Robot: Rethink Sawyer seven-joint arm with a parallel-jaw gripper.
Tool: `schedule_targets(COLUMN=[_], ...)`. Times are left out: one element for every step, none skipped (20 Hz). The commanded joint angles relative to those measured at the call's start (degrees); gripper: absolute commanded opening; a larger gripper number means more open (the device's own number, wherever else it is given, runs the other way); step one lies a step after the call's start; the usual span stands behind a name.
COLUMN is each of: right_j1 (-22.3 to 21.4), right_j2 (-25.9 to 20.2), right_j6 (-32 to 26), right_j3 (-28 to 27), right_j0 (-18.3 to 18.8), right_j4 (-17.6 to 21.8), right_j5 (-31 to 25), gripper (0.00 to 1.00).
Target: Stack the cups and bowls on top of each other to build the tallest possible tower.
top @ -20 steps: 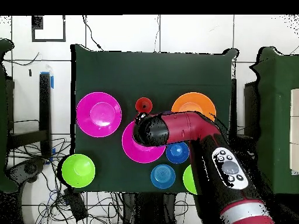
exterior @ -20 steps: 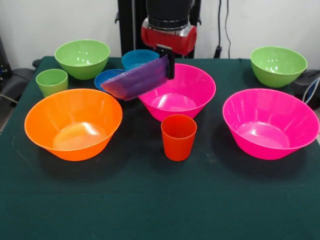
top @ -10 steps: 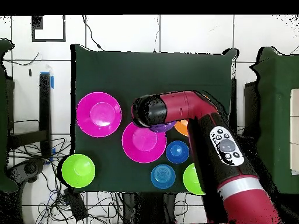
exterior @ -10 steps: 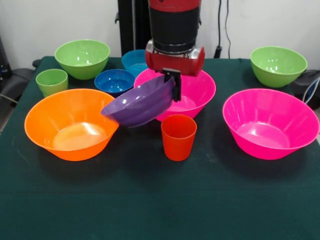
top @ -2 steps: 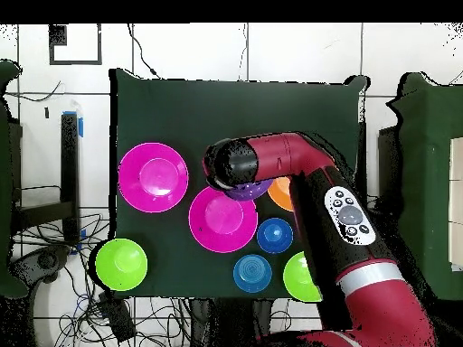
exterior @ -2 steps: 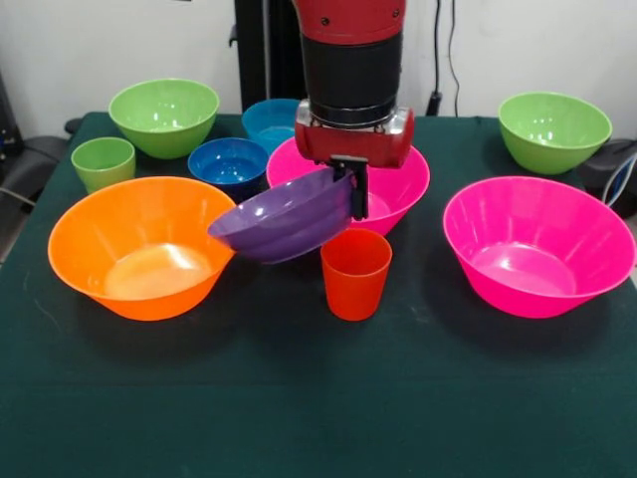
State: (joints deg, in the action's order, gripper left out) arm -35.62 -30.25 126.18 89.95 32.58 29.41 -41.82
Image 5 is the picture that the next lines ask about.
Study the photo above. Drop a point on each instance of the purple plastic bowl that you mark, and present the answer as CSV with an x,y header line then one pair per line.
x,y
249,191

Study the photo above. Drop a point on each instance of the orange plastic bowl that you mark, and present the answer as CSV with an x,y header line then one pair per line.
x,y
280,195

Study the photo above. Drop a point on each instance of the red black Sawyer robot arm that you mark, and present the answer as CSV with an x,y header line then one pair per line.
x,y
282,155

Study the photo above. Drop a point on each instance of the pink plastic bowl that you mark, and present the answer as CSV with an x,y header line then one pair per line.
x,y
217,224
153,177

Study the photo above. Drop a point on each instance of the dark blue plastic bowl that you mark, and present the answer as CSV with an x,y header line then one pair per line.
x,y
275,235

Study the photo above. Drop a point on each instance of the dark green tablecloth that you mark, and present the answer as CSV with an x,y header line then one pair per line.
x,y
235,108

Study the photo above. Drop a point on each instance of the light blue plastic bowl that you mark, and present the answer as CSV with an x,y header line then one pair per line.
x,y
252,273

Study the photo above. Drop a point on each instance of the green plastic bowl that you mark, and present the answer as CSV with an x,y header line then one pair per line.
x,y
121,264
298,278

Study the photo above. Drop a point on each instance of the black metal stand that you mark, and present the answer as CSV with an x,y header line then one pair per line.
x,y
68,173

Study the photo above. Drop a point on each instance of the black power adapter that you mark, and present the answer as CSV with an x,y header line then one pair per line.
x,y
119,320

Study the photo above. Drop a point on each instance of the green clothed side table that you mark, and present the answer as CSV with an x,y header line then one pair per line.
x,y
427,144
5,180

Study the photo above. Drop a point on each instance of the white box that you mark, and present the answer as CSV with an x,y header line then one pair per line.
x,y
456,202

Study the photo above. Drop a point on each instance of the black square frame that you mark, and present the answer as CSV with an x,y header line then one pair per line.
x,y
76,63

